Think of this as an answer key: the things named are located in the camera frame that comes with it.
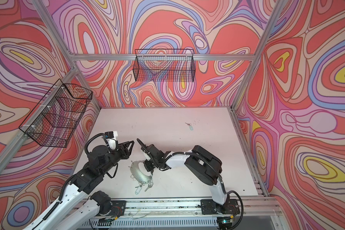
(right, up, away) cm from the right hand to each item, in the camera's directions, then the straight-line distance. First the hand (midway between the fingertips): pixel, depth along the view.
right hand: (148, 167), depth 90 cm
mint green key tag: (+30, +24, +18) cm, 42 cm away
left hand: (-4, +19, -18) cm, 26 cm away
